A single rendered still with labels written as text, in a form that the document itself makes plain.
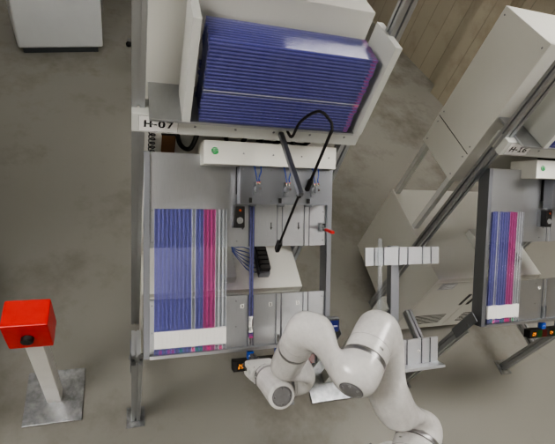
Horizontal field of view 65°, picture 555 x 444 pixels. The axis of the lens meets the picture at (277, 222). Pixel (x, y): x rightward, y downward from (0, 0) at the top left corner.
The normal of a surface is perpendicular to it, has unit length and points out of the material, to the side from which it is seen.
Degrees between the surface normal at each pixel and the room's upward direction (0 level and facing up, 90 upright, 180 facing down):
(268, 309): 43
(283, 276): 0
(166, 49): 90
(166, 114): 0
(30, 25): 90
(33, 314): 0
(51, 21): 90
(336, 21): 90
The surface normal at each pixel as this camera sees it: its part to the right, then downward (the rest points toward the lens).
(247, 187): 0.32, 0.04
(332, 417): 0.25, -0.65
